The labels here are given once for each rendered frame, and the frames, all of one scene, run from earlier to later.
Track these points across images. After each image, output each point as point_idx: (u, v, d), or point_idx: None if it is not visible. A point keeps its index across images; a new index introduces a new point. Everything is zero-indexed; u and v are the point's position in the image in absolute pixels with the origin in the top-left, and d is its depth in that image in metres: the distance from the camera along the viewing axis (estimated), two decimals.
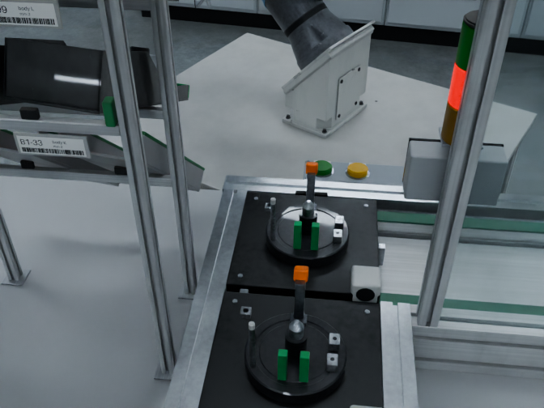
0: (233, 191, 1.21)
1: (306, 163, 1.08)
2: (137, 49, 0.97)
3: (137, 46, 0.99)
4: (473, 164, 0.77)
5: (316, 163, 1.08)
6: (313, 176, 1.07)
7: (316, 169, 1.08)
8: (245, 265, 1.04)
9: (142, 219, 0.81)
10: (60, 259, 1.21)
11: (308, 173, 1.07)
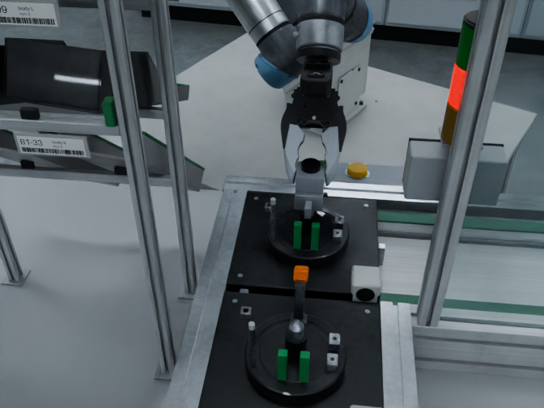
0: (233, 191, 1.21)
1: None
2: (312, 170, 0.98)
3: (307, 162, 0.99)
4: (473, 164, 0.77)
5: None
6: None
7: None
8: (245, 265, 1.04)
9: (142, 219, 0.81)
10: (60, 259, 1.21)
11: None
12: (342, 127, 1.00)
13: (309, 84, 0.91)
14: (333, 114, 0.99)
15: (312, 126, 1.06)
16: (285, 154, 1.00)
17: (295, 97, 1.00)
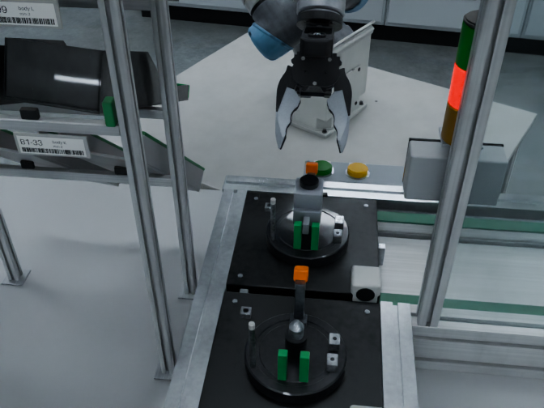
0: (233, 191, 1.21)
1: (306, 163, 1.08)
2: (310, 187, 1.00)
3: (305, 178, 1.01)
4: (473, 164, 0.77)
5: (316, 163, 1.08)
6: None
7: (316, 169, 1.08)
8: (245, 265, 1.04)
9: (142, 219, 0.81)
10: (60, 259, 1.21)
11: (308, 173, 1.07)
12: (346, 90, 0.96)
13: (309, 44, 0.87)
14: (334, 79, 0.96)
15: (312, 95, 1.02)
16: (277, 117, 0.96)
17: (295, 62, 0.96)
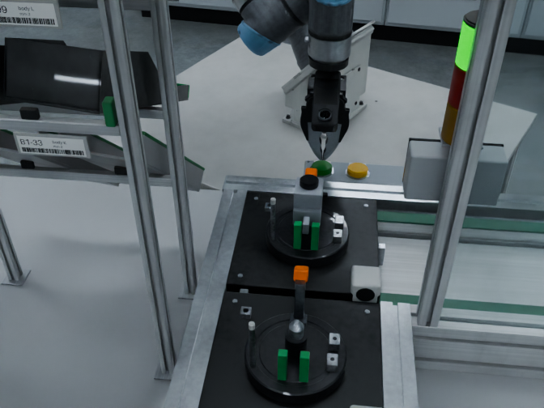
0: (233, 191, 1.21)
1: (305, 172, 1.06)
2: (310, 187, 1.00)
3: (305, 178, 1.01)
4: (473, 164, 0.77)
5: (315, 172, 1.06)
6: None
7: None
8: (245, 265, 1.04)
9: (142, 219, 0.81)
10: (60, 259, 1.21)
11: None
12: (344, 126, 1.19)
13: (319, 127, 1.09)
14: (341, 116, 1.17)
15: None
16: (310, 144, 1.22)
17: (308, 103, 1.16)
